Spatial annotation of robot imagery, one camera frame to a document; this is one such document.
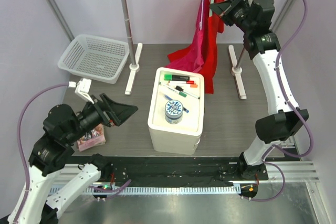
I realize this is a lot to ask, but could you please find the red whiteboard marker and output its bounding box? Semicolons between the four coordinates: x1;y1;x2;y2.
168;81;196;85

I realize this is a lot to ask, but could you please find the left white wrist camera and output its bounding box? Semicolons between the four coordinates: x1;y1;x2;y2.
68;78;95;104

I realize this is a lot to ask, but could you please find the red t shirt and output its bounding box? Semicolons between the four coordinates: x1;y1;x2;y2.
167;0;227;95

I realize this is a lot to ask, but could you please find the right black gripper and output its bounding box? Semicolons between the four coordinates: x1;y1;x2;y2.
210;0;255;33

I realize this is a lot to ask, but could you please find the white plastic basket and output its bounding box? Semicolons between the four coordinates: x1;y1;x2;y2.
58;34;129;84

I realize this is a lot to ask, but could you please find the blue ballpoint pen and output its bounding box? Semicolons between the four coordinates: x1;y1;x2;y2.
163;94;189;113

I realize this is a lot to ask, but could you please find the green capped white marker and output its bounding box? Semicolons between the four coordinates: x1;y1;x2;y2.
159;82;201;99

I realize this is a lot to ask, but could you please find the white foam box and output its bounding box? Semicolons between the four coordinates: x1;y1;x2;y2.
148;67;205;155

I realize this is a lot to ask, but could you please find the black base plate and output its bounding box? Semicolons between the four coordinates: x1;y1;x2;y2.
62;155;270;186

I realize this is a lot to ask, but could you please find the blue patterned round tin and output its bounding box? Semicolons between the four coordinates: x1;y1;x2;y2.
164;100;184;124

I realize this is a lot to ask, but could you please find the pink illustrated book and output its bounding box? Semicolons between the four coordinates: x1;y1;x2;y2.
77;124;106;152

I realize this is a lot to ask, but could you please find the green highlighter marker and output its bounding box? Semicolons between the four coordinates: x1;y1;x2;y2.
164;74;190;81

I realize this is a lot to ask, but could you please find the pink t shirt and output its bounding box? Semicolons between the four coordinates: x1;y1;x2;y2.
165;0;209;72

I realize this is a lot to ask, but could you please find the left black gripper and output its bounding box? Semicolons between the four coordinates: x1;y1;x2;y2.
67;91;139;143

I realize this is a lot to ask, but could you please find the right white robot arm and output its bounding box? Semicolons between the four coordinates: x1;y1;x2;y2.
210;0;309;179

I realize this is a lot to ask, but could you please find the white slotted cable duct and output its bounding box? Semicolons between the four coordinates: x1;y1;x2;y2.
48;186;242;196

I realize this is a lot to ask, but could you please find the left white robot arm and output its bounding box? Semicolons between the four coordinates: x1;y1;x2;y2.
1;93;138;223

